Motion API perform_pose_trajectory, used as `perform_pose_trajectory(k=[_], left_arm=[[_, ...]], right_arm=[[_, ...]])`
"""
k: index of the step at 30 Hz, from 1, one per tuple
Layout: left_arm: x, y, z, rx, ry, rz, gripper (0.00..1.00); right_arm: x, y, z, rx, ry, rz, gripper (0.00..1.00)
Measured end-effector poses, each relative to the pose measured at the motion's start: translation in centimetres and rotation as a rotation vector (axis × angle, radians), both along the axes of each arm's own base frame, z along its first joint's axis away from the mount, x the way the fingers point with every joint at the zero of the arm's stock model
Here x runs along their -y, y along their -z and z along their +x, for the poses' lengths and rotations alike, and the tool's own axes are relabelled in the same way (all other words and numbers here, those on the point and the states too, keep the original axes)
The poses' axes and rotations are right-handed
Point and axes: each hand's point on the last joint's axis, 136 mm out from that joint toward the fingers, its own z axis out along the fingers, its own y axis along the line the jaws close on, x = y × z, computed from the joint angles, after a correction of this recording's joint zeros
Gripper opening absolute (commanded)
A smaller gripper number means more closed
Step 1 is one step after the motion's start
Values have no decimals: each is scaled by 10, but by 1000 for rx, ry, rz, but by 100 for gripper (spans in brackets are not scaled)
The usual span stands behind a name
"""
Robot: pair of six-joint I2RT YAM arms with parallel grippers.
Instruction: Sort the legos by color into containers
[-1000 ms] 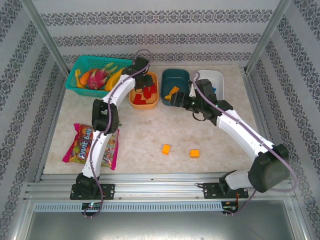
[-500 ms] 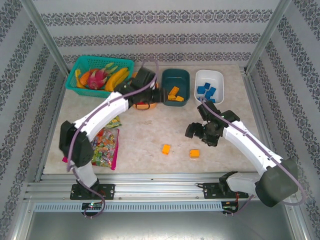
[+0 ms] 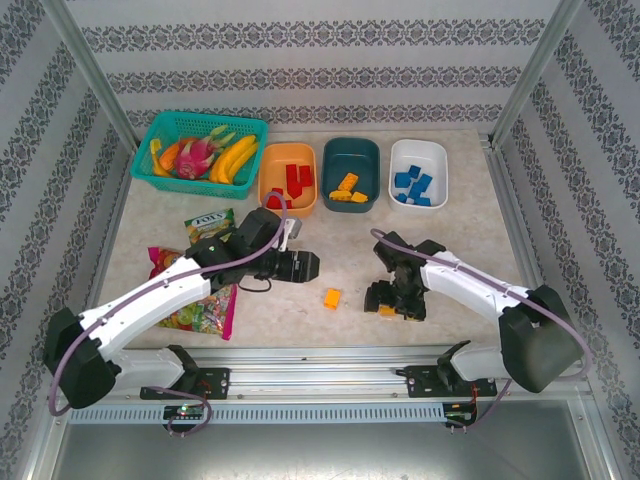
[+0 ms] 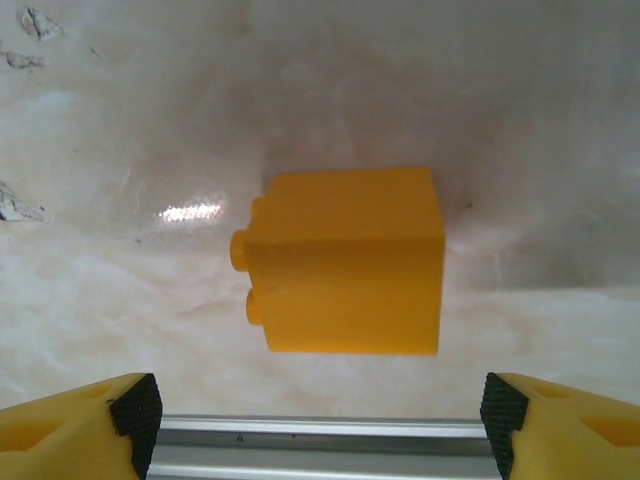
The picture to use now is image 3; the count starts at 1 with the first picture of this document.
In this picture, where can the dark teal plastic bin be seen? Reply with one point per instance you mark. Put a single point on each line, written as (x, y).
(350, 155)

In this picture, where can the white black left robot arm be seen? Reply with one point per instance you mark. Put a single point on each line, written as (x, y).
(150, 300)

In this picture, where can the green candy bag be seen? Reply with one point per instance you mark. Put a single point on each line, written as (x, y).
(207, 225)

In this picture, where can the long red lego brick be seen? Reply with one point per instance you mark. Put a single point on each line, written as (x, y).
(290, 203)

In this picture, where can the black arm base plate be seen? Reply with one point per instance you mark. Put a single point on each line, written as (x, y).
(420, 382)
(215, 382)

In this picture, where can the yellow toy banana bunch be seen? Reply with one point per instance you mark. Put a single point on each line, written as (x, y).
(234, 157)

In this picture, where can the orange toy fruit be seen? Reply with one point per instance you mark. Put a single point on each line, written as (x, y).
(170, 152)

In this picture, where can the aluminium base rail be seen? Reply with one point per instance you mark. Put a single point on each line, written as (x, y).
(320, 372)

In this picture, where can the orange plastic bin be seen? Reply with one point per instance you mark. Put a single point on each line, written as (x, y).
(277, 160)

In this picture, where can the small controller circuit board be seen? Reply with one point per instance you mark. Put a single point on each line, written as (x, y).
(461, 415)
(185, 411)

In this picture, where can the teal plastic basket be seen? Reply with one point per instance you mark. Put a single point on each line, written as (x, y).
(195, 122)

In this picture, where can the aluminium frame post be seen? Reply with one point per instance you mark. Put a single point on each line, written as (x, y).
(85, 65)
(540, 65)

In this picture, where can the long yellow lego brick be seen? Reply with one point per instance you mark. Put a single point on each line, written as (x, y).
(340, 195)
(349, 180)

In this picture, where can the aluminium side rail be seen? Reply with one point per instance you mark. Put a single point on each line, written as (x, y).
(527, 250)
(112, 215)

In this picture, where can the colourful fruit candy bag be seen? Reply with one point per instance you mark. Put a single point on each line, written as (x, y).
(210, 312)

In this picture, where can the pink toy dragon fruit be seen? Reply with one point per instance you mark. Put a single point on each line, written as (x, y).
(192, 159)

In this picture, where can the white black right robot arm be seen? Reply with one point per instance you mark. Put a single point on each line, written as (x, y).
(465, 280)

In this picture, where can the small yellow toy banana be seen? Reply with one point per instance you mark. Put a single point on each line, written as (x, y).
(156, 162)

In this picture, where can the white plastic bin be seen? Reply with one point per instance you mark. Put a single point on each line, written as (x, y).
(417, 152)

